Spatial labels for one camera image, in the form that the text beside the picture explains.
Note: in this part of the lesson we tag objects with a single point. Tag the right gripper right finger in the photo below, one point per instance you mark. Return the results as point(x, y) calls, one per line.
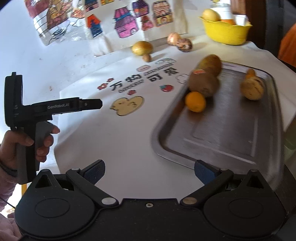
point(212, 178)

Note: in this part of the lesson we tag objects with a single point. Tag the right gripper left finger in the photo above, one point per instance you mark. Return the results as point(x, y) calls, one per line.
point(85, 179)

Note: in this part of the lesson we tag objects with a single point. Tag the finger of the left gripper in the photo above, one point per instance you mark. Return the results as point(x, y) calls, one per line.
point(90, 104)

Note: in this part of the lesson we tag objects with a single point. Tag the small brown round fruit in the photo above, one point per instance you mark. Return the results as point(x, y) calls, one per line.
point(147, 58)

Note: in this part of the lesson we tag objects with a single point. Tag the orange tangerine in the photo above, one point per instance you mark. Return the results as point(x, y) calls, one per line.
point(250, 73)
point(195, 102)

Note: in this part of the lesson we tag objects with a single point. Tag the dark striped pepino melon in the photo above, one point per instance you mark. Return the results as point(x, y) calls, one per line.
point(184, 45)

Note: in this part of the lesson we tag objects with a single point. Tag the person's left hand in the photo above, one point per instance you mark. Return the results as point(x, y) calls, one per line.
point(15, 143)

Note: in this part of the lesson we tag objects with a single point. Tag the person's right hand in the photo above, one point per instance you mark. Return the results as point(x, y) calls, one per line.
point(9, 230)

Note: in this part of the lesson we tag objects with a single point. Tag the metal tray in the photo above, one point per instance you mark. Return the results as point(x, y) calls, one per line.
point(232, 133)

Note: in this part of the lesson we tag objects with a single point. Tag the white printed table cloth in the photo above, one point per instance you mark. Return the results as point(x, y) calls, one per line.
point(135, 96)

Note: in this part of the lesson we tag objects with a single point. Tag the houses drawing paper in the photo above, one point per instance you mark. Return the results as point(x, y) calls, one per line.
point(115, 25)

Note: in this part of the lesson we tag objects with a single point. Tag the boy drawing paper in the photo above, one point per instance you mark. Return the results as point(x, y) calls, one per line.
point(57, 20)

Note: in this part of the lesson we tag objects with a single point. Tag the yellow plastic bowl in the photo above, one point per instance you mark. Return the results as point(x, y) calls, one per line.
point(226, 33)

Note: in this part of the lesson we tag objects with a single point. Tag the orange dress painting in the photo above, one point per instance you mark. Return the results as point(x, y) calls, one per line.
point(287, 48)

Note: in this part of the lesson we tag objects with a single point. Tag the yellow pear in bowl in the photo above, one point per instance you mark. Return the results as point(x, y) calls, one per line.
point(211, 15)

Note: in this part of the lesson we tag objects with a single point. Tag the white jar with flowers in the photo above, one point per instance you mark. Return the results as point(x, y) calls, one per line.
point(223, 8)

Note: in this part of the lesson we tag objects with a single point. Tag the brown wooden post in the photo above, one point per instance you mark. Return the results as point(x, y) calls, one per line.
point(238, 7)

